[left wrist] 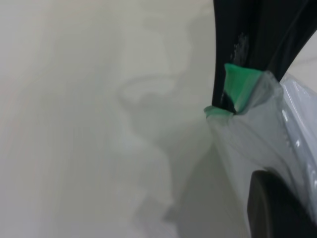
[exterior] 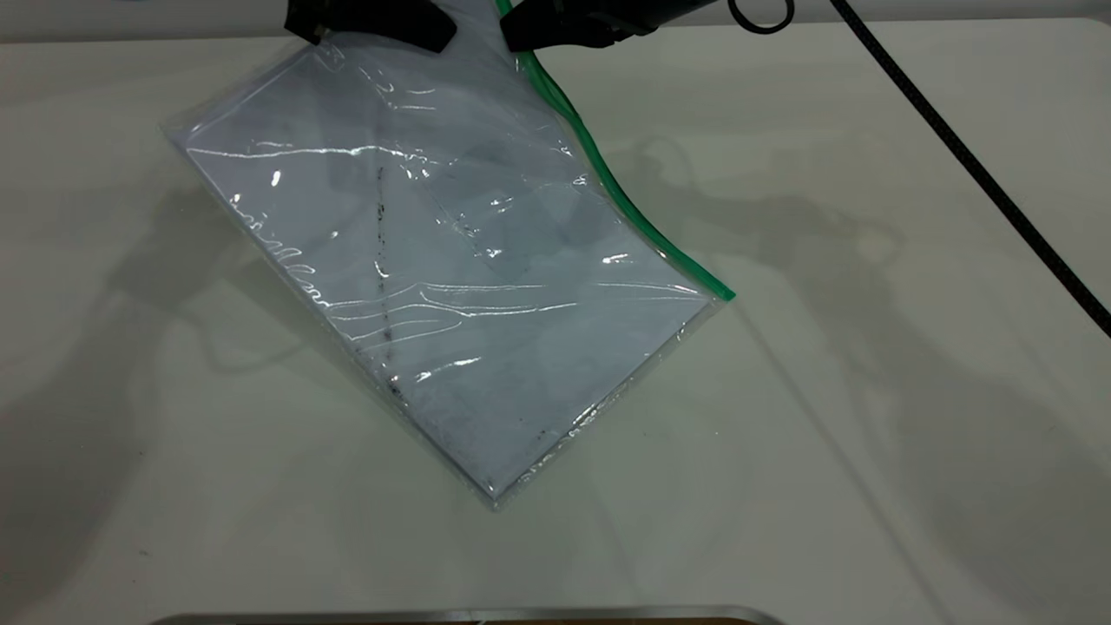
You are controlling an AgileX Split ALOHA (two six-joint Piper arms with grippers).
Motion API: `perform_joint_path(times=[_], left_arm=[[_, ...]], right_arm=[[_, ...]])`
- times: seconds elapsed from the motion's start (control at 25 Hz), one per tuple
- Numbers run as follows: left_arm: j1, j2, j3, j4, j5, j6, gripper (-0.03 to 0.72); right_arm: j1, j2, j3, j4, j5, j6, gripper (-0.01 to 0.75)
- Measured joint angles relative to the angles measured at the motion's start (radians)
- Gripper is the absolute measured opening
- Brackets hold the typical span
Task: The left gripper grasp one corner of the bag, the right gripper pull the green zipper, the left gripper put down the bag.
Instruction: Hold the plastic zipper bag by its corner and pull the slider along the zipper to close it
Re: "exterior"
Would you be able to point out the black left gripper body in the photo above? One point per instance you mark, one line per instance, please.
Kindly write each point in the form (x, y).
(317, 16)

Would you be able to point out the silver metal bar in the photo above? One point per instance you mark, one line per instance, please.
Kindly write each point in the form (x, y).
(469, 615)

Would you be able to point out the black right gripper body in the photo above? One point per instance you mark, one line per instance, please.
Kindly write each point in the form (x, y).
(664, 13)

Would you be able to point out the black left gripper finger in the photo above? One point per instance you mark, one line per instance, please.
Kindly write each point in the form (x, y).
(408, 22)

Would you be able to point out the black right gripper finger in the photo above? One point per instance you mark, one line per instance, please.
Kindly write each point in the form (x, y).
(555, 26)

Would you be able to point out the clear plastic green-zip bag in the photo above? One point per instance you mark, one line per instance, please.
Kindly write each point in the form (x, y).
(451, 260)

